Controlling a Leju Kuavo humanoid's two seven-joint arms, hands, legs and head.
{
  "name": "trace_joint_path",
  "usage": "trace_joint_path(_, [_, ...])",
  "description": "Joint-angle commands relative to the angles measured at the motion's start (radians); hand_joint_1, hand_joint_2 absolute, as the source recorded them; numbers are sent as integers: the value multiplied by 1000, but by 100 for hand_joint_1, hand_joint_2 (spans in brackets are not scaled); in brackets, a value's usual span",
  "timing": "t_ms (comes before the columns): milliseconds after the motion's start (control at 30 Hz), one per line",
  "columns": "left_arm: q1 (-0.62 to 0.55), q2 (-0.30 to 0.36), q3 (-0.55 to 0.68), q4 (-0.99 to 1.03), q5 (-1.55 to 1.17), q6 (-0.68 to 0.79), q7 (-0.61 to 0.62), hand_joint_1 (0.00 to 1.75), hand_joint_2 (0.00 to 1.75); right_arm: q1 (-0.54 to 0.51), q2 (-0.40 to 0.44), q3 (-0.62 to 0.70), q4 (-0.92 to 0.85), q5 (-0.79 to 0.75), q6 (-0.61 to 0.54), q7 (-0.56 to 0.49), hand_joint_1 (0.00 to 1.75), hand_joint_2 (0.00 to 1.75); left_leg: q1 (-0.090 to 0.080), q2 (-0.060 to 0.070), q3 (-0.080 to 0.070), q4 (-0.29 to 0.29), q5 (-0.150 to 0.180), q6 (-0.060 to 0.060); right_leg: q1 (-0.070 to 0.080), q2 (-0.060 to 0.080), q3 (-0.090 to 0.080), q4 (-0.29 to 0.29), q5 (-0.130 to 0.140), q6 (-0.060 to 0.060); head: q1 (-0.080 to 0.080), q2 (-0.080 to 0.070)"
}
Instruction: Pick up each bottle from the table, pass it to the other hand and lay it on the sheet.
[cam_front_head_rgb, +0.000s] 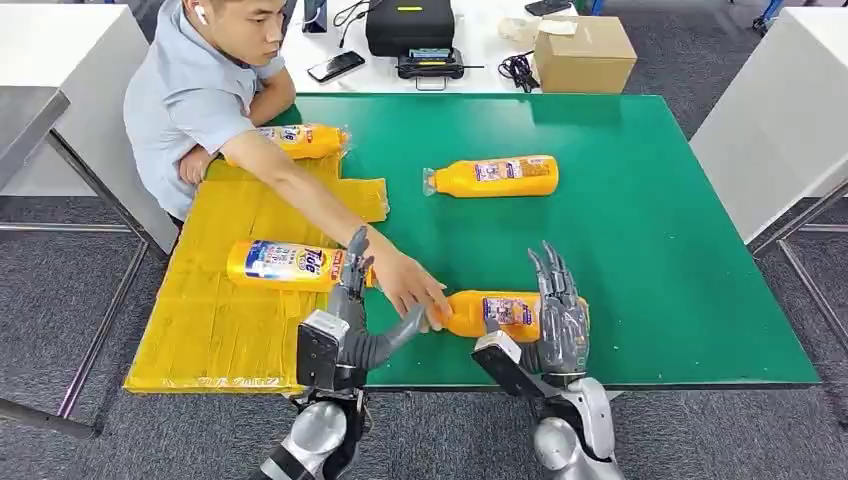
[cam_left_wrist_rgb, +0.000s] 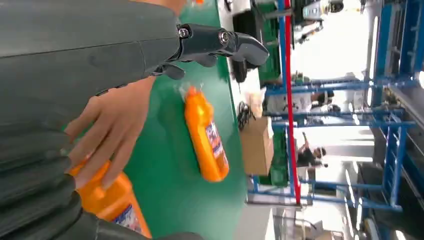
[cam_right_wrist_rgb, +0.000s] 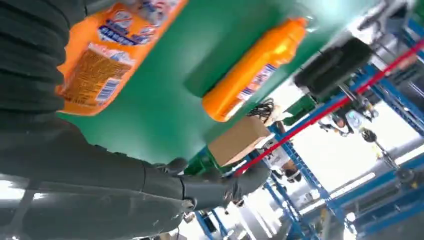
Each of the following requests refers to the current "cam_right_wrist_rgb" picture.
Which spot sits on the black stand with round head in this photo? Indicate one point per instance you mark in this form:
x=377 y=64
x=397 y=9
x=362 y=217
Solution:
x=367 y=135

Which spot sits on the blue metal shelving rack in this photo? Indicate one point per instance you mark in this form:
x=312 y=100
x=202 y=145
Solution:
x=381 y=185

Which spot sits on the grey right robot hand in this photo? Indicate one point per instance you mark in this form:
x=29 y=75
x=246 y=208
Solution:
x=82 y=185

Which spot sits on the green crate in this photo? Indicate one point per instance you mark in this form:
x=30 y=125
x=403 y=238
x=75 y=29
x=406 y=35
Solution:
x=299 y=111
x=200 y=164

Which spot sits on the green table mat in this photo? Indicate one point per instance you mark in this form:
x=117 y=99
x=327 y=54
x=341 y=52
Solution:
x=185 y=49

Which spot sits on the brown cardboard box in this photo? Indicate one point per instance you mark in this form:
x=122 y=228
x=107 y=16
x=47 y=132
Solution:
x=236 y=140

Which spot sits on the person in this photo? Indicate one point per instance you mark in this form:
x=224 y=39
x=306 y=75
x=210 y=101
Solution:
x=278 y=157

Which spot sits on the black hard case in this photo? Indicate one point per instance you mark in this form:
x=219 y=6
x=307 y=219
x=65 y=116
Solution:
x=351 y=56

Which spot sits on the red metal beam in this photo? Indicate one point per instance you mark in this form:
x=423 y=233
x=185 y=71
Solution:
x=331 y=107

